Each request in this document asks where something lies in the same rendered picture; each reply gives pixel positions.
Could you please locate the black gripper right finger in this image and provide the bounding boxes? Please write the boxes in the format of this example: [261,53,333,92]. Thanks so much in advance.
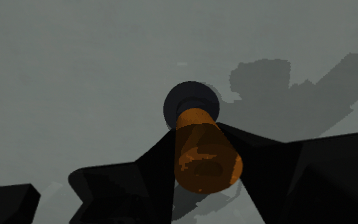
[216,122,358,224]

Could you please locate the orange knob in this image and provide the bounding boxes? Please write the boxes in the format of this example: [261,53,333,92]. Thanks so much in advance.
[174,108,242,194]

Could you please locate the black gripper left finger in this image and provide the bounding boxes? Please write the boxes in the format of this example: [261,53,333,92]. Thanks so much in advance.
[68,128,176,224]

